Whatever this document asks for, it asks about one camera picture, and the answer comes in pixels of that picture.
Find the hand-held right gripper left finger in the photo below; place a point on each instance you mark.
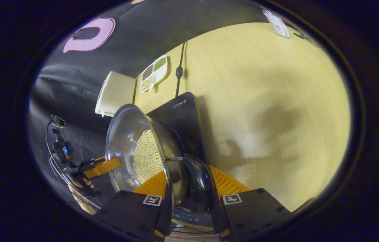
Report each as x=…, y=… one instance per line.
x=132, y=211

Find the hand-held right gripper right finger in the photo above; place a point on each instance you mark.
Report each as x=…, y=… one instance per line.
x=253, y=211

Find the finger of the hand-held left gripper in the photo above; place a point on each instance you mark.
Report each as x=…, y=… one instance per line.
x=103, y=167

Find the pile of yellow soybeans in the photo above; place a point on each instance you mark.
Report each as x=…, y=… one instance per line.
x=147, y=156

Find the black induction cooktop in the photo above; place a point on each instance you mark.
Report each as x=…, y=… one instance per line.
x=182, y=114

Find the black backdrop cloth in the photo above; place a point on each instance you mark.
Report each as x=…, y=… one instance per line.
x=75, y=84

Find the white compartment tray of beans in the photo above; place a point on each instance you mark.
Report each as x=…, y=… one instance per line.
x=154, y=72

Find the white bottle with pink label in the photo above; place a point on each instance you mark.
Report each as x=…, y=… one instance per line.
x=278, y=23

